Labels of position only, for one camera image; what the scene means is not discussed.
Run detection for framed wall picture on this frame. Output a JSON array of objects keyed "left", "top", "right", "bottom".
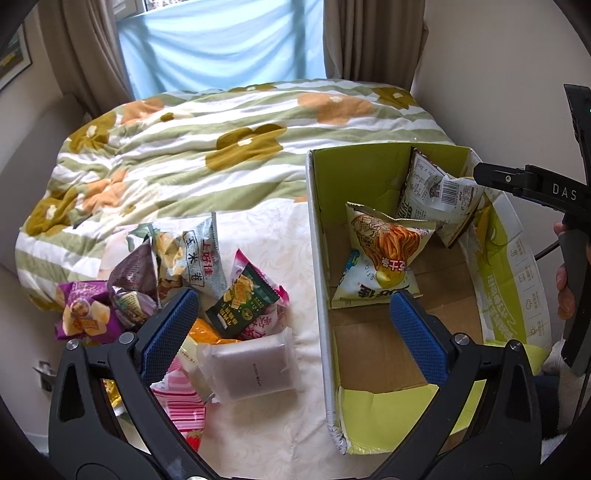
[{"left": 0, "top": 23, "right": 33, "bottom": 90}]

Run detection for floral striped blanket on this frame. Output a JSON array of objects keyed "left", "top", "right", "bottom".
[{"left": 16, "top": 76, "right": 462, "bottom": 315}]

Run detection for orange cream bread packet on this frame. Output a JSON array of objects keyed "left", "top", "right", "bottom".
[{"left": 180, "top": 318, "right": 241, "bottom": 370}]

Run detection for pink striped snack packet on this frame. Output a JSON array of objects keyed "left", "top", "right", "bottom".
[{"left": 150, "top": 357, "right": 211, "bottom": 453}]

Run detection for beige curtain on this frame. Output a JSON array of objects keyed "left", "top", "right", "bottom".
[
  {"left": 39, "top": 0, "right": 134, "bottom": 116},
  {"left": 323, "top": 0, "right": 428, "bottom": 90}
]

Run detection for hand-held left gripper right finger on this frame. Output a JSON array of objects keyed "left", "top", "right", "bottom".
[{"left": 369, "top": 290, "right": 543, "bottom": 480}]

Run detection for clear cake packet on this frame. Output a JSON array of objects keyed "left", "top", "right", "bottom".
[{"left": 196, "top": 327, "right": 303, "bottom": 403}]

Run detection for grey corn snack packet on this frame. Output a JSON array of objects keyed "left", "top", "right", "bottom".
[{"left": 180, "top": 212, "right": 228, "bottom": 301}]

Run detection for purple chips snack packet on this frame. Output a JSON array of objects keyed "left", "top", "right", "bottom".
[{"left": 54, "top": 281, "right": 126, "bottom": 346}]

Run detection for white cloth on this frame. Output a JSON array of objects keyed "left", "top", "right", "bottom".
[{"left": 541, "top": 339, "right": 572, "bottom": 377}]

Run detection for green lined cardboard box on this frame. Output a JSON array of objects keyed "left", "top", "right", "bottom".
[{"left": 306, "top": 142, "right": 555, "bottom": 455}]

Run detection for white fries snack packet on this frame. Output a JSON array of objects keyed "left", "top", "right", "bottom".
[{"left": 330, "top": 202, "right": 437, "bottom": 310}]

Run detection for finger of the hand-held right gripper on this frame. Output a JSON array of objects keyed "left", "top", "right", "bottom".
[{"left": 473, "top": 161, "right": 537, "bottom": 198}]

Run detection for gold foil snack packet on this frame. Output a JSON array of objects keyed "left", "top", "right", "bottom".
[{"left": 102, "top": 378, "right": 123, "bottom": 409}]

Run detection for dark purple snack packet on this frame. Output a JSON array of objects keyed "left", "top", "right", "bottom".
[{"left": 107, "top": 240, "right": 162, "bottom": 329}]

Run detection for light blue window cloth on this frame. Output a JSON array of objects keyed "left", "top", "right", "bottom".
[{"left": 117, "top": 0, "right": 326, "bottom": 100}]

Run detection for person's right hand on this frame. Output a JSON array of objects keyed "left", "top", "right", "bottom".
[{"left": 553, "top": 222, "right": 578, "bottom": 320}]

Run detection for black cable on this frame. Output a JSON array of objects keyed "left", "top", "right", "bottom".
[{"left": 533, "top": 239, "right": 562, "bottom": 265}]

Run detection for white barcode snack packet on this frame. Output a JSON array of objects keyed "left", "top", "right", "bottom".
[{"left": 396, "top": 148, "right": 485, "bottom": 250}]

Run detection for white floral tablecloth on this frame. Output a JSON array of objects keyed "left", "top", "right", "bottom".
[{"left": 111, "top": 198, "right": 352, "bottom": 480}]

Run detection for small grey metal object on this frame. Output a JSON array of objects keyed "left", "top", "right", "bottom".
[{"left": 32, "top": 362, "right": 57, "bottom": 393}]

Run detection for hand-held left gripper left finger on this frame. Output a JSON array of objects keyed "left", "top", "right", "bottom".
[{"left": 48, "top": 287, "right": 218, "bottom": 480}]

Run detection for dark green snack packet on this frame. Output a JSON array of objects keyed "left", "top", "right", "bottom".
[{"left": 205, "top": 262, "right": 282, "bottom": 340}]

